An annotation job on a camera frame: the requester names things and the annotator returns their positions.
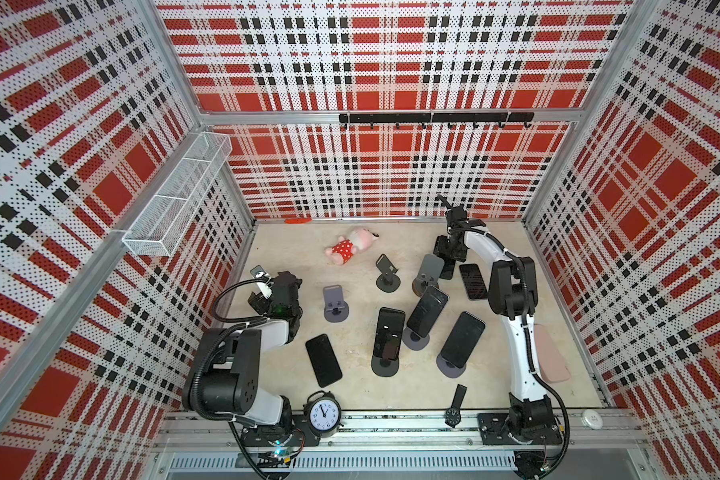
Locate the black wristwatch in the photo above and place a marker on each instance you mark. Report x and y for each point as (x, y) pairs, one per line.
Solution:
(452, 415)

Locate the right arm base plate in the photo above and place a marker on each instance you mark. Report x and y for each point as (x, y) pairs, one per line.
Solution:
(499, 429)

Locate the pink plush toy red dress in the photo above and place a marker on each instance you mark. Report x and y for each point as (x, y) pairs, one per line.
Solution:
(358, 241)

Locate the dark stand centre front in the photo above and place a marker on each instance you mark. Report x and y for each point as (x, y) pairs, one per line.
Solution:
(383, 367)

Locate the grey stand front right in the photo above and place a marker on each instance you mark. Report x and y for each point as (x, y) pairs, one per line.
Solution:
(448, 369)

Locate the grey stand back centre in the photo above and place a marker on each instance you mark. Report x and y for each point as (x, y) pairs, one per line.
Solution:
(387, 281)

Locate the grey stand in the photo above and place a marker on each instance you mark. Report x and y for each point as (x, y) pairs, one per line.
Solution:
(387, 281)
(448, 369)
(336, 309)
(413, 341)
(428, 274)

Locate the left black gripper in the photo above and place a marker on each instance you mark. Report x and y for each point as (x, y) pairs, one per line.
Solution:
(259, 304)

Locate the red marker pen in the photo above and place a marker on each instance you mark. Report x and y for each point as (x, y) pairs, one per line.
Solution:
(296, 221)

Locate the pink phone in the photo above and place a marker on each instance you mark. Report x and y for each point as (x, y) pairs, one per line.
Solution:
(552, 364)

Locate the grey stand back right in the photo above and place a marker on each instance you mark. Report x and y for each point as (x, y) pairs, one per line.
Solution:
(428, 274)

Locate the black phone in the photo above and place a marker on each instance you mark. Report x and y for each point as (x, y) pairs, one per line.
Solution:
(389, 329)
(323, 360)
(473, 282)
(426, 312)
(462, 340)

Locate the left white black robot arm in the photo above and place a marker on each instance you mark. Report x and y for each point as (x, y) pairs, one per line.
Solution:
(223, 382)

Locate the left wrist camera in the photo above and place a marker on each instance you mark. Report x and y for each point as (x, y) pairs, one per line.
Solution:
(264, 280)

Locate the white wire mesh basket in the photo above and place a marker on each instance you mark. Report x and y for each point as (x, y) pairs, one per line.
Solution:
(160, 227)

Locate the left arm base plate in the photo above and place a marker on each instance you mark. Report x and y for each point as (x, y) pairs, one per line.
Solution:
(276, 435)

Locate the white round cap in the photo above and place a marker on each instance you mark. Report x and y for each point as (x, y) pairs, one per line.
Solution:
(591, 419)

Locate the grey stand left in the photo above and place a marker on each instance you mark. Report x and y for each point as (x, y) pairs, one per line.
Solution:
(336, 309)

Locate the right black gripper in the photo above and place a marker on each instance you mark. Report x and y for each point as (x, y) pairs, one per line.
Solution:
(442, 246)

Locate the black hook rail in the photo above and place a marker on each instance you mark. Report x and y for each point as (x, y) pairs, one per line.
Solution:
(499, 118)

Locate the black alarm clock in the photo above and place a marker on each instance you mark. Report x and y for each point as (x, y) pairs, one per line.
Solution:
(323, 413)

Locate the grey stand centre middle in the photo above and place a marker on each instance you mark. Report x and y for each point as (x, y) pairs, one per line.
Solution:
(413, 341)

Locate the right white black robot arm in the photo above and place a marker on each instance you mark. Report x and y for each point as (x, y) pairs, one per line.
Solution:
(512, 295)

